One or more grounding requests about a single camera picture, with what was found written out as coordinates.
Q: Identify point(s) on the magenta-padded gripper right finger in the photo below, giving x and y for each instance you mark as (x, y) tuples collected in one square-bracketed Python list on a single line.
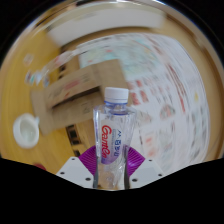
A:
[(146, 172)]

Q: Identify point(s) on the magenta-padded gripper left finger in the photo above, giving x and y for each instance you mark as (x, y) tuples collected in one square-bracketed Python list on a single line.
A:
[(75, 172)]

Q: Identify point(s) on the clear plastic water bottle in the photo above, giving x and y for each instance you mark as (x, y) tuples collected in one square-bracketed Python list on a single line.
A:
[(113, 133)]

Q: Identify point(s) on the flat round red coaster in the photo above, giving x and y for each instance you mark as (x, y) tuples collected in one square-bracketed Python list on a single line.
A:
[(40, 166)]

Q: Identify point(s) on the white cup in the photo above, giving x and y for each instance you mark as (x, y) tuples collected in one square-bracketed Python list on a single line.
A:
[(26, 130)]

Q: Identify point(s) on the open brown cardboard box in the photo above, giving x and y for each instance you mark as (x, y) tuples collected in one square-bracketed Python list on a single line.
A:
[(76, 90)]

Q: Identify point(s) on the wooden slatted wall ledge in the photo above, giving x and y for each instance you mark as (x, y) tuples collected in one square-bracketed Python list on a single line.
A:
[(73, 136)]

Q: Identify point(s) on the wall poster display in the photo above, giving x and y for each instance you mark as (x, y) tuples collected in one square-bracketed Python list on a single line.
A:
[(166, 86)]

